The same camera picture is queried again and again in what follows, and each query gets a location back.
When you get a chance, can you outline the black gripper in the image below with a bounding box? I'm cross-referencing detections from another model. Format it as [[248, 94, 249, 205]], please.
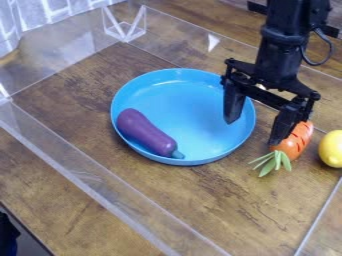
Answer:
[[221, 25, 321, 146]]

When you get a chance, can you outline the orange toy carrot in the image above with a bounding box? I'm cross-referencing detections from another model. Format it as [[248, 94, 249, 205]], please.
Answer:
[[252, 121, 314, 178]]

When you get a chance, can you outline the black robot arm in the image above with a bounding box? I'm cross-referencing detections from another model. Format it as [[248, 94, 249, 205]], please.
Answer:
[[222, 0, 332, 145]]

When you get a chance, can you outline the blue round plate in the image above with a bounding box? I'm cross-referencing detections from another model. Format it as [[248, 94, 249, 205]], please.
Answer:
[[110, 68, 257, 166]]

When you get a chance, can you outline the yellow toy lemon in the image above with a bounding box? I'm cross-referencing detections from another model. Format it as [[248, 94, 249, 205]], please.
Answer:
[[319, 130, 342, 168]]

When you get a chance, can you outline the purple toy eggplant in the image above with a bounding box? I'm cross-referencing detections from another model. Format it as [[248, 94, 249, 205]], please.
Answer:
[[117, 108, 185, 159]]

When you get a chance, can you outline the white lattice curtain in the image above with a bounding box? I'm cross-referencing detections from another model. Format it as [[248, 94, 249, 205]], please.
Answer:
[[0, 0, 126, 58]]

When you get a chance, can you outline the dark object bottom left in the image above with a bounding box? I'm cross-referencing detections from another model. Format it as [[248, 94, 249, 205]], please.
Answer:
[[0, 211, 21, 256]]

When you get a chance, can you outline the black cable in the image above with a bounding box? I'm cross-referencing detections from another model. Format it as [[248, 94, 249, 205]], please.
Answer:
[[298, 27, 335, 67]]

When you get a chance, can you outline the clear acrylic enclosure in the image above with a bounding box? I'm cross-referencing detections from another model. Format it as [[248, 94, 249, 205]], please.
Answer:
[[0, 0, 342, 256]]

